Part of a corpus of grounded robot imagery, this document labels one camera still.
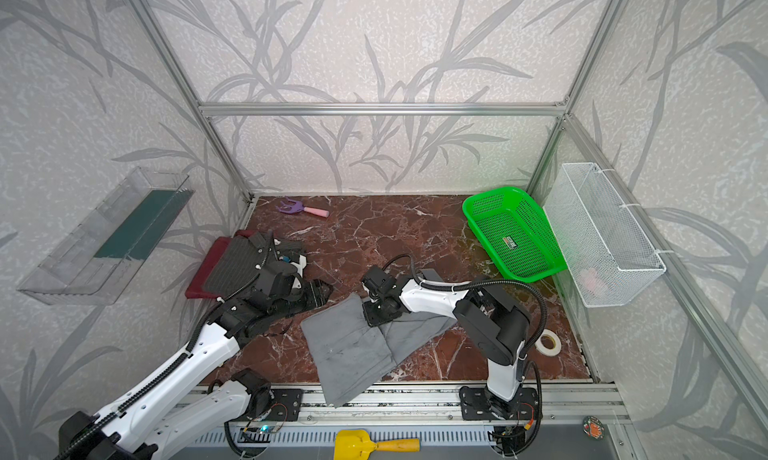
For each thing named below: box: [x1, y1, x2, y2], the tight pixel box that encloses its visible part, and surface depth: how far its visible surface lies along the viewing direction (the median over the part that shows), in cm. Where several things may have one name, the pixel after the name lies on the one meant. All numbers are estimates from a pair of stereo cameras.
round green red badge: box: [582, 415, 606, 440], surface depth 72 cm
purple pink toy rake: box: [276, 197, 330, 217], surface depth 118 cm
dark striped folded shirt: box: [203, 230, 273, 298], surface depth 95 cm
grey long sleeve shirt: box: [300, 293, 458, 408], surface depth 83 cm
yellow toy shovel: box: [334, 430, 421, 460], surface depth 68 cm
